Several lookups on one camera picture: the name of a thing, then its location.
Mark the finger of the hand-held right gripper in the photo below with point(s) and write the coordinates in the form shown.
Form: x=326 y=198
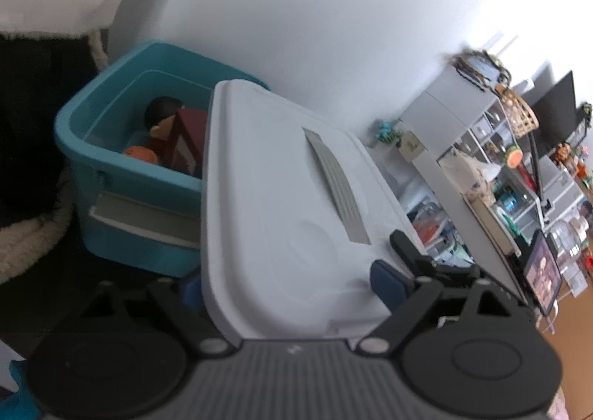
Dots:
x=426 y=262

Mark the black fleece-lined garment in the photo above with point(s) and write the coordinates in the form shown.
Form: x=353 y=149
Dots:
x=28 y=123

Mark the red plastic basket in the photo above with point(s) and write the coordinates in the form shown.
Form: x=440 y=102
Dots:
x=431 y=232

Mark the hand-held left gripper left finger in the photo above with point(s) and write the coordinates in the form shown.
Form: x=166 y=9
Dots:
x=185 y=322

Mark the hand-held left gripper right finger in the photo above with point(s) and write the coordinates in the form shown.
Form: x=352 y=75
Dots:
x=389 y=285

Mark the toy hamburger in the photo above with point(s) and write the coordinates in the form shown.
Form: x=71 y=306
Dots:
x=139 y=155

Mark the white bin lid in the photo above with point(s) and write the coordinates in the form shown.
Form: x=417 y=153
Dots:
x=278 y=216

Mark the black monitor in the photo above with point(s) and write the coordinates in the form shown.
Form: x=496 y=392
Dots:
x=556 y=109

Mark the dark red gift box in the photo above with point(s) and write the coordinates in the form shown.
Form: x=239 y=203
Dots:
x=190 y=132

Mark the black phone stand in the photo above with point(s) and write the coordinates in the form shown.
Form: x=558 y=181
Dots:
x=516 y=246

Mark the blue plastic storage bin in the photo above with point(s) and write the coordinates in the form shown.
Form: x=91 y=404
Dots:
x=129 y=244

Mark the watermelon slice plush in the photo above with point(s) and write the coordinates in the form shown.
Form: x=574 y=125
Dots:
x=514 y=157

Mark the black desktop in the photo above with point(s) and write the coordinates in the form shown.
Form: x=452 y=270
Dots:
x=55 y=295

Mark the white desk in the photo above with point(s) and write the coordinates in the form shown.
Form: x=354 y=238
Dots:
x=458 y=197

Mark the small tablet screen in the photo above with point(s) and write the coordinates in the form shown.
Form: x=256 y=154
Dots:
x=542 y=271

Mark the floral tissue pack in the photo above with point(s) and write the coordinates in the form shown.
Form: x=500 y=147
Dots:
x=470 y=174

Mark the small beige card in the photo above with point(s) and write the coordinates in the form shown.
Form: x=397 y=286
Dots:
x=411 y=146

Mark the wicker basket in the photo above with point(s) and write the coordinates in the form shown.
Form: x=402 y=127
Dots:
x=519 y=112

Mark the white drawer organizer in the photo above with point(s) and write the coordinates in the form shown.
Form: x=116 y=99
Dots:
x=444 y=95

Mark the teal flower ornament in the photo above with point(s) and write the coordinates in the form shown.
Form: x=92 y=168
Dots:
x=388 y=132

